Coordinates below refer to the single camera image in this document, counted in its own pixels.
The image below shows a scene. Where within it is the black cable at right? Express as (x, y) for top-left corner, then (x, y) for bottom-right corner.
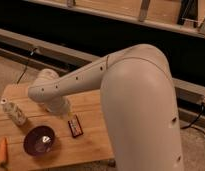
(180, 101), (205, 140)

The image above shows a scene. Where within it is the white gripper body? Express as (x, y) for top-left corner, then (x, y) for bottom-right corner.
(45, 97), (70, 115)

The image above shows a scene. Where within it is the purple bowl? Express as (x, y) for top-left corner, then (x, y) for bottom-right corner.
(23, 125), (55, 156)

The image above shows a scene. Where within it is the orange carrot toy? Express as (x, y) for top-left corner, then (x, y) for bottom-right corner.
(0, 137), (8, 165)

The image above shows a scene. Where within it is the white patterned bottle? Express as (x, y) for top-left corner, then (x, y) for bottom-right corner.
(0, 99), (27, 126)

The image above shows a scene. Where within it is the black cable on floor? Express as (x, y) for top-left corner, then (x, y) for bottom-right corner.
(16, 47), (41, 85)

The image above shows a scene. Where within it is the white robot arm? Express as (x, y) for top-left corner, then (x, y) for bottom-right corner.
(28, 44), (184, 171)

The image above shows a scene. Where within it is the black and red eraser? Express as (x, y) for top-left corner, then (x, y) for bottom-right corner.
(68, 115), (83, 138)

